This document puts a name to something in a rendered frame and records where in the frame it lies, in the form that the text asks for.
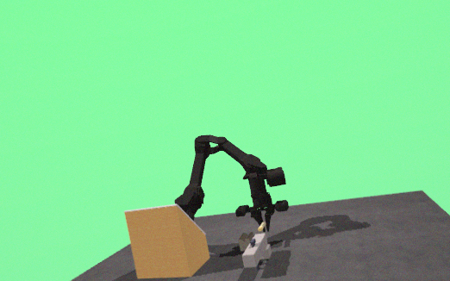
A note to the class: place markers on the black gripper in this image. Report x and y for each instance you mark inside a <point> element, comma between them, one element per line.
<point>260,202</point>

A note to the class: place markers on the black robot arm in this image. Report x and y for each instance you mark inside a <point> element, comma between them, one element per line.
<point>256,171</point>

